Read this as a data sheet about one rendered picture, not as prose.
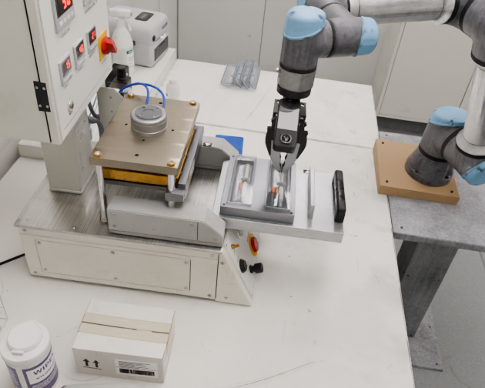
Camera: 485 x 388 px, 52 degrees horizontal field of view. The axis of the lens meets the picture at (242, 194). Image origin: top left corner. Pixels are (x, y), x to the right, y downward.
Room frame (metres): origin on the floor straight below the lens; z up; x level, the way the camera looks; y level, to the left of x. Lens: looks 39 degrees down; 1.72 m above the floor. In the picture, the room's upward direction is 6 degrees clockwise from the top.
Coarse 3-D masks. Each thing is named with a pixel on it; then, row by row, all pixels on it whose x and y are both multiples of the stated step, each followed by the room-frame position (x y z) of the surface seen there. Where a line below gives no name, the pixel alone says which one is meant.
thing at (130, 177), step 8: (192, 136) 1.01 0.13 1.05; (184, 160) 0.90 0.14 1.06; (104, 168) 0.84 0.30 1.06; (112, 168) 0.84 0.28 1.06; (104, 176) 0.83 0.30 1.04; (112, 176) 0.83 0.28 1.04; (120, 176) 0.83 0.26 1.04; (128, 176) 0.83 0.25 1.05; (136, 176) 0.83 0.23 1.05; (144, 176) 0.83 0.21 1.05; (152, 176) 0.83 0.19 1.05; (160, 176) 0.83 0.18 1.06; (176, 176) 0.83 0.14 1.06; (120, 184) 0.83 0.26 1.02; (128, 184) 0.83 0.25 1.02; (136, 184) 0.83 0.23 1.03; (144, 184) 0.83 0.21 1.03; (152, 184) 0.83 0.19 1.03; (160, 184) 0.83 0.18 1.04; (176, 184) 0.83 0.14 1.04
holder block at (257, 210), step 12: (228, 168) 0.97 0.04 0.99; (264, 168) 0.99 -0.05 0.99; (228, 180) 0.92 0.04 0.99; (264, 180) 0.94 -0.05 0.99; (264, 192) 0.89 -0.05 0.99; (252, 204) 0.85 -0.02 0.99; (264, 204) 0.85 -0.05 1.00; (240, 216) 0.83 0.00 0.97; (252, 216) 0.83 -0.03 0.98; (264, 216) 0.83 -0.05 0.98; (276, 216) 0.83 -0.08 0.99; (288, 216) 0.82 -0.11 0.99
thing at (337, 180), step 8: (336, 176) 0.96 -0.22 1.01; (336, 184) 0.94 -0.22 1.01; (336, 192) 0.91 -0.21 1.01; (344, 192) 0.91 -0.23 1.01; (336, 200) 0.88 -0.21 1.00; (344, 200) 0.88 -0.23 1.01; (336, 208) 0.86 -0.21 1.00; (344, 208) 0.85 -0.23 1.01; (336, 216) 0.85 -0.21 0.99; (344, 216) 0.85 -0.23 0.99
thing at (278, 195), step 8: (272, 168) 0.98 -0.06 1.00; (272, 176) 0.94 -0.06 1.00; (280, 176) 0.95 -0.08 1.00; (288, 176) 0.95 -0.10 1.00; (272, 184) 0.91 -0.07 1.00; (280, 184) 0.92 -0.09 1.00; (288, 184) 0.92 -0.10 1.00; (272, 192) 0.88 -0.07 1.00; (280, 192) 0.89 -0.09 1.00; (288, 192) 0.89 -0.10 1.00; (272, 200) 0.86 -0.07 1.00; (280, 200) 0.86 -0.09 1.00; (288, 200) 0.86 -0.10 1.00; (288, 208) 0.84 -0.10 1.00
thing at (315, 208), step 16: (224, 160) 1.03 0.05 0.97; (224, 176) 0.97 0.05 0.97; (304, 176) 1.00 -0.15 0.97; (320, 176) 1.01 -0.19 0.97; (304, 192) 0.94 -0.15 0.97; (320, 192) 0.95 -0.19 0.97; (304, 208) 0.88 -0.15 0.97; (320, 208) 0.89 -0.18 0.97; (240, 224) 0.82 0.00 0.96; (256, 224) 0.82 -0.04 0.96; (272, 224) 0.82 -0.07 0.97; (288, 224) 0.82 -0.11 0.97; (304, 224) 0.83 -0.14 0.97; (320, 224) 0.83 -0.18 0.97; (336, 224) 0.84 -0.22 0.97; (336, 240) 0.81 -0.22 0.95
